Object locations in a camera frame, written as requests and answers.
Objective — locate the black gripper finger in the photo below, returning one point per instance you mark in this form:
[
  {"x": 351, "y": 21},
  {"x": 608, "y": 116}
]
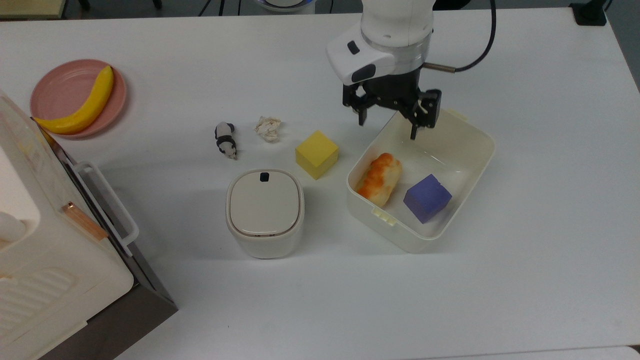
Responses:
[
  {"x": 427, "y": 107},
  {"x": 354, "y": 96}
]

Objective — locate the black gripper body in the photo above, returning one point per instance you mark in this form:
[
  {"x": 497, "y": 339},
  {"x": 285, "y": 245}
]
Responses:
[{"x": 395, "y": 90}]

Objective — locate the orange glazed toy bread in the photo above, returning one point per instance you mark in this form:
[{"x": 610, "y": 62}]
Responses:
[{"x": 380, "y": 177}]

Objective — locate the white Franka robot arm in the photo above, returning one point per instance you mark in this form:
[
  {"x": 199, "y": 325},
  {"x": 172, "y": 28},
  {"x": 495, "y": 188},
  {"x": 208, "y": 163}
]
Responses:
[{"x": 395, "y": 25}]

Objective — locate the white plastic basket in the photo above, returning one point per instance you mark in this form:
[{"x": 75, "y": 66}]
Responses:
[{"x": 452, "y": 145}]

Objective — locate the yellow cube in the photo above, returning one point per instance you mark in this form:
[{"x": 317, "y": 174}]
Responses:
[{"x": 316, "y": 154}]

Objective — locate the purple cube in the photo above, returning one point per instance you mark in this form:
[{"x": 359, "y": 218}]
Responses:
[{"x": 427, "y": 197}]

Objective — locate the crumpled paper ball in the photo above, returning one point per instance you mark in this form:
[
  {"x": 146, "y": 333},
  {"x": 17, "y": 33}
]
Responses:
[{"x": 268, "y": 129}]

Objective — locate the white round base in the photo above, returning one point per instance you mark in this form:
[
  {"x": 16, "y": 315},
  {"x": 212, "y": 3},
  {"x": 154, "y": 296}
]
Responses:
[{"x": 285, "y": 4}]

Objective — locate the toy panda figure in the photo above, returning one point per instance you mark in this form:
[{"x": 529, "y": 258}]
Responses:
[{"x": 225, "y": 140}]

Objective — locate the cream lidded bin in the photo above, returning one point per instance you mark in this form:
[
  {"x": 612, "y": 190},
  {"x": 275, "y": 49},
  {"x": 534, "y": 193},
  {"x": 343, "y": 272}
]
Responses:
[{"x": 265, "y": 210}]

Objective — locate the yellow toy banana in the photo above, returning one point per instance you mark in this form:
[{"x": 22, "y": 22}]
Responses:
[{"x": 90, "y": 105}]

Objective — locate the pink plate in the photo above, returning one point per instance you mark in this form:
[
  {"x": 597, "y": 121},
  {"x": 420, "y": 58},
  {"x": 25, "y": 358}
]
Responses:
[{"x": 62, "y": 90}]

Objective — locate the tan wooden board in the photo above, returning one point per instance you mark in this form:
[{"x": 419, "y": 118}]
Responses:
[{"x": 30, "y": 7}]

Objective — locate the cream toy appliance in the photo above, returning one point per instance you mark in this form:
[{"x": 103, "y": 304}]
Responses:
[{"x": 45, "y": 260}]

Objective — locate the black clamp mount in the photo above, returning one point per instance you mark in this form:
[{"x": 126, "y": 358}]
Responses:
[{"x": 589, "y": 12}]

